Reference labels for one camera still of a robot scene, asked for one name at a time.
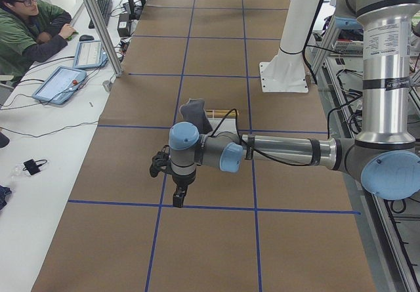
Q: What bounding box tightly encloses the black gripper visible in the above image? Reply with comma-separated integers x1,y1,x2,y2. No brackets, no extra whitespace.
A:
173,173,196,207

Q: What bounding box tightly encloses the blue grey towel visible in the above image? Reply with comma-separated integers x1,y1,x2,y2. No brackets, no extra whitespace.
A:
179,98,213,134

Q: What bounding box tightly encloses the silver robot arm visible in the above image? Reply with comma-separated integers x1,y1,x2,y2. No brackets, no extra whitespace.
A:
165,0,419,207

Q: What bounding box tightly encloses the white wooden towel rack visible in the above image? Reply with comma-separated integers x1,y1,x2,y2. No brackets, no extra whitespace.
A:
205,110,237,135

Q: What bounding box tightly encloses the small black adapter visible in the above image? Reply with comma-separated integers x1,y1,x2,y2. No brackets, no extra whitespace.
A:
23,159,48,176

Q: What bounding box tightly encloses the near teach pendant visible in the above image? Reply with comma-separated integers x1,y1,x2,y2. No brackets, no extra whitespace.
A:
31,66,87,105

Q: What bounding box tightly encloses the teach pendant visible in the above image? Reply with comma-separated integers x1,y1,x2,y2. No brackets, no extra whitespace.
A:
73,40,108,70
31,66,87,105

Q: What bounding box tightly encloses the far teach pendant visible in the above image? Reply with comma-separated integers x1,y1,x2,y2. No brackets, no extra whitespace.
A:
73,40,108,70

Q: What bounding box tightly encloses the black computer mouse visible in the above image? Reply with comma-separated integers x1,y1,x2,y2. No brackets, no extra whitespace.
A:
79,35,95,42

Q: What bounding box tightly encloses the black keyboard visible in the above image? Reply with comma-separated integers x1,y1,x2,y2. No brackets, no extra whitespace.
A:
96,0,113,28

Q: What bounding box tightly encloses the seated person green jacket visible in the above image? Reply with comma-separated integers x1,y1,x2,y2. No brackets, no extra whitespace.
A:
1,0,76,84

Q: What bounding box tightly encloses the camera cable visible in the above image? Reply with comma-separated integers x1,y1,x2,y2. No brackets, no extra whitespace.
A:
209,108,316,167

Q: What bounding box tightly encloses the white pedestal column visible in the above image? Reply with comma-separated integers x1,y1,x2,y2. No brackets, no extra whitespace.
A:
259,0,323,93

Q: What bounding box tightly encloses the aluminium frame post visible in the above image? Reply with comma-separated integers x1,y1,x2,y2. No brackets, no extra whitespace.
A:
83,0,123,77

